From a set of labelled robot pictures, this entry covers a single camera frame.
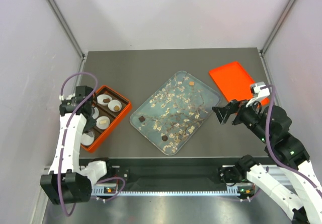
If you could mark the white paper cup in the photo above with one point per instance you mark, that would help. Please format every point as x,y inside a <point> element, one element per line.
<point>101,97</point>
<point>114,103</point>
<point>95,114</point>
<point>87,138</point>
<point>102,126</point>

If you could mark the blossom pattern serving tray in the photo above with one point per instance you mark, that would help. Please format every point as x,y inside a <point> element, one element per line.
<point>176,110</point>

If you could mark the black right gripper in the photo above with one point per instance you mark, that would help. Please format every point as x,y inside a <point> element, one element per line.
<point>222,113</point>

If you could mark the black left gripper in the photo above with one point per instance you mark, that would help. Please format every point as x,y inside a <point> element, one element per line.
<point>91,124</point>

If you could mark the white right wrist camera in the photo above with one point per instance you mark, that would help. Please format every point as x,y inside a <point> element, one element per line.
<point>260,93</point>

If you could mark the orange chocolate box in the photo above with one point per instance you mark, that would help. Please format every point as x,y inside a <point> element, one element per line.
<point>115,117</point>

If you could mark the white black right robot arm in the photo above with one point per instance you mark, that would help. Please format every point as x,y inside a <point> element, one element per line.
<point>271,126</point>

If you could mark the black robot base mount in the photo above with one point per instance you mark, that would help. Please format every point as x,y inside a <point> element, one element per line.
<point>170,173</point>

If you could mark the orange box lid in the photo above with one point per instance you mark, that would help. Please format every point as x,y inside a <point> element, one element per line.
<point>233,81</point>

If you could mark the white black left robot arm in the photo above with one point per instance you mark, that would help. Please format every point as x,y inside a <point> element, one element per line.
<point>66,180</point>

